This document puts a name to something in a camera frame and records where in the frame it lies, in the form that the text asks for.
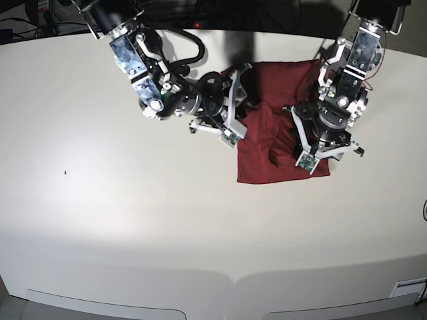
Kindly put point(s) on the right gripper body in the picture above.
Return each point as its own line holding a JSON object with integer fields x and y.
{"x": 218, "y": 109}

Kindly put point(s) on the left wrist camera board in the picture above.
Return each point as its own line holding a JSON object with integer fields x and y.
{"x": 307, "y": 162}

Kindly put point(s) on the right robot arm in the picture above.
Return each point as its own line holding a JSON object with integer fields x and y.
{"x": 162, "y": 87}

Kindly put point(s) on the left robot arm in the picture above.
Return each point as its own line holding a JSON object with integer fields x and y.
{"x": 340, "y": 79}

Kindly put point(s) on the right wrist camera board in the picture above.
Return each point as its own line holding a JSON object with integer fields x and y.
{"x": 229, "y": 138}

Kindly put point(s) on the dark red long-sleeve shirt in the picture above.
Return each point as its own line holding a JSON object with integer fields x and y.
{"x": 267, "y": 154}

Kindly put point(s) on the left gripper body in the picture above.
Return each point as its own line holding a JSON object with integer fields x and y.
{"x": 322, "y": 141}

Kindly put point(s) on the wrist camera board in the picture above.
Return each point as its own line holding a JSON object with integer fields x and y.
{"x": 307, "y": 162}
{"x": 229, "y": 138}

